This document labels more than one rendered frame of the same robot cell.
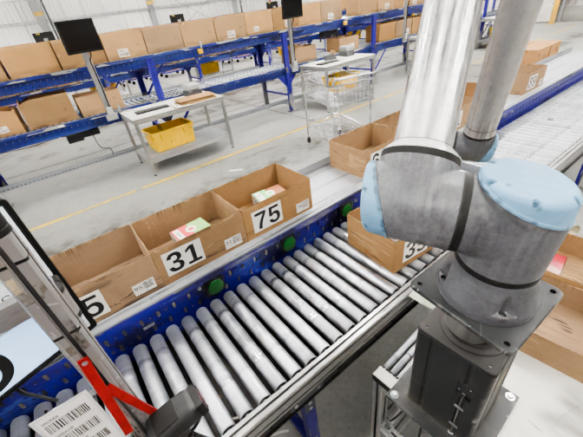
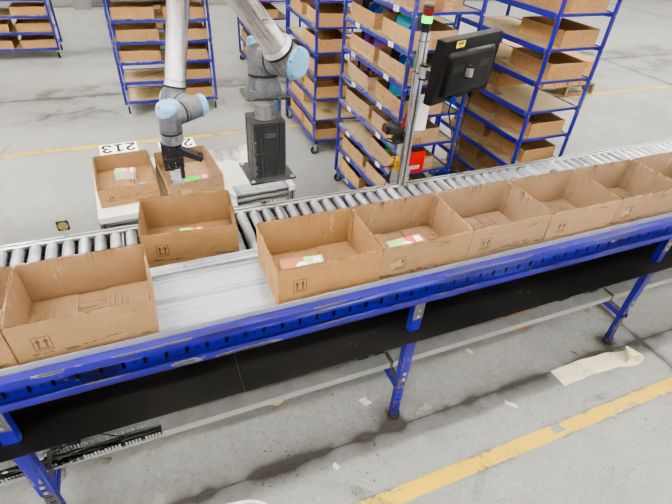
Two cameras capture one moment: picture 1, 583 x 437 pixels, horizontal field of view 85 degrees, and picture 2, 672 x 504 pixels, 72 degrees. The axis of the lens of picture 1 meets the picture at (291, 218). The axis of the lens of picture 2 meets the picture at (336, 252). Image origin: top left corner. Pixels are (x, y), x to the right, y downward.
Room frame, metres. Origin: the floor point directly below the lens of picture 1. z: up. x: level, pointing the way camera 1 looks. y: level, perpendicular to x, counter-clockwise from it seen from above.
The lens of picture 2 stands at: (2.74, 0.41, 2.05)
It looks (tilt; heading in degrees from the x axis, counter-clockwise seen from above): 38 degrees down; 189
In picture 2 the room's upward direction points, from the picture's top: 4 degrees clockwise
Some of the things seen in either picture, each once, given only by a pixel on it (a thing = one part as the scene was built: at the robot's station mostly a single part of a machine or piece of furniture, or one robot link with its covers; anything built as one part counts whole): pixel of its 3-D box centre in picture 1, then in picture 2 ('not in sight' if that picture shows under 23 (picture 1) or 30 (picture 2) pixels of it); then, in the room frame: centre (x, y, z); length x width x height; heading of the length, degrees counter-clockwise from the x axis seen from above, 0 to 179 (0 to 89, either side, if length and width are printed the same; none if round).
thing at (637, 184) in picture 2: not in sight; (620, 192); (0.53, 1.44, 0.96); 0.39 x 0.29 x 0.17; 123
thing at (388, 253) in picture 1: (399, 225); (189, 227); (1.19, -0.50, 0.83); 0.39 x 0.29 x 0.17; 119
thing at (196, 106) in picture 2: not in sight; (191, 107); (1.01, -0.51, 1.31); 0.12 x 0.12 x 0.09; 61
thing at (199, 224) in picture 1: (192, 235); (408, 252); (1.23, 0.46, 0.92); 0.16 x 0.11 x 0.07; 127
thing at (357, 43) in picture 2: not in sight; (380, 45); (-0.78, 0.07, 1.19); 0.40 x 0.30 x 0.10; 33
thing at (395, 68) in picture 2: not in sight; (413, 65); (-0.39, 0.33, 1.19); 0.40 x 0.30 x 0.10; 33
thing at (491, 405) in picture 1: (460, 365); (265, 144); (0.46, -0.38, 0.91); 0.26 x 0.26 x 0.33; 36
